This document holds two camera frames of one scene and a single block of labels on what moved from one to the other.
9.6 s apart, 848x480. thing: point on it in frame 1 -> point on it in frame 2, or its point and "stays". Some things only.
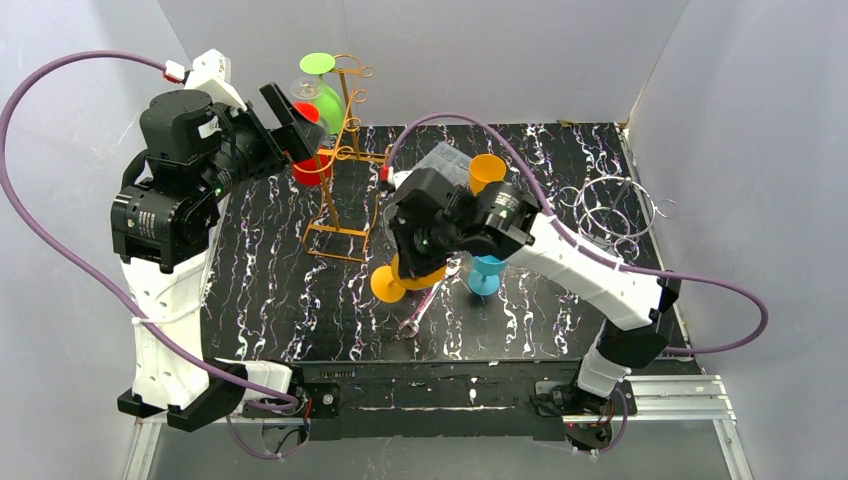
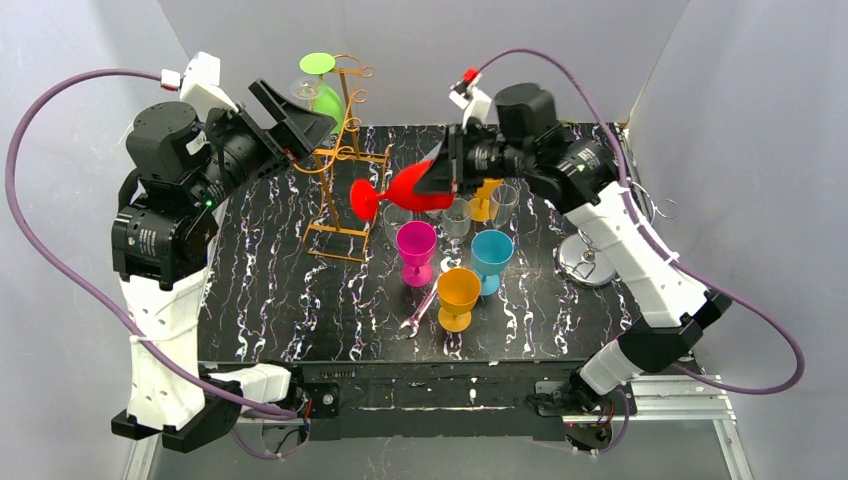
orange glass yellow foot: (388, 285) -> (458, 293)
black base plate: (439, 402) stays
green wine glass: (330, 106) stays
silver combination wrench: (453, 267) stays
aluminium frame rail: (688, 399) stays
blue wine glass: (484, 278) stays
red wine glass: (312, 171) -> (365, 197)
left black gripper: (266, 137) stays
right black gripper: (411, 248) -> (464, 162)
